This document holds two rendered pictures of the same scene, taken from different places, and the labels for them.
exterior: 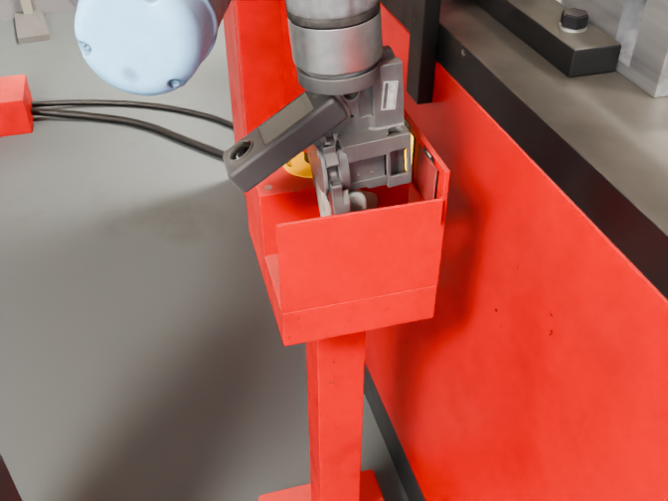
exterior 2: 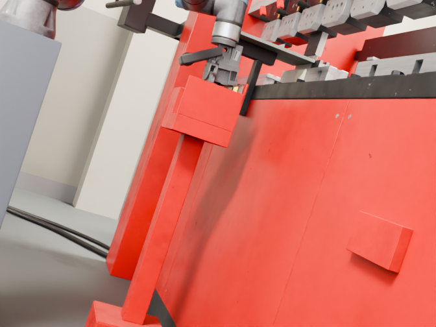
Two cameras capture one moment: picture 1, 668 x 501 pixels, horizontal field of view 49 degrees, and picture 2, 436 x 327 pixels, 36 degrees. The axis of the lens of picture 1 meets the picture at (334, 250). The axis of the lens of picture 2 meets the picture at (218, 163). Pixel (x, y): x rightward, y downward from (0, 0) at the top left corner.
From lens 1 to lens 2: 1.36 m
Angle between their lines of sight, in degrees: 38
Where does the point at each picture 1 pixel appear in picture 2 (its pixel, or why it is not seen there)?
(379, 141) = (229, 65)
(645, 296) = (298, 103)
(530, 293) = (265, 145)
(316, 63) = (219, 32)
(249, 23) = (156, 153)
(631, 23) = not seen: hidden behind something
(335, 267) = (201, 102)
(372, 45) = (236, 34)
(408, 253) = (226, 111)
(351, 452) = (165, 241)
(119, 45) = not seen: outside the picture
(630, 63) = not seen: hidden behind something
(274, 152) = (197, 54)
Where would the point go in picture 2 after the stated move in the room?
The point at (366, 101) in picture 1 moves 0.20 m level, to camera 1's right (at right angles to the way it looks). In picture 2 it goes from (228, 55) to (299, 78)
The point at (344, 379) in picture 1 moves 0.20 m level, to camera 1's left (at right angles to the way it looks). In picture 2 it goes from (178, 188) to (110, 165)
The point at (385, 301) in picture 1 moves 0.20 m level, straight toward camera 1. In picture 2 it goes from (213, 128) to (202, 121)
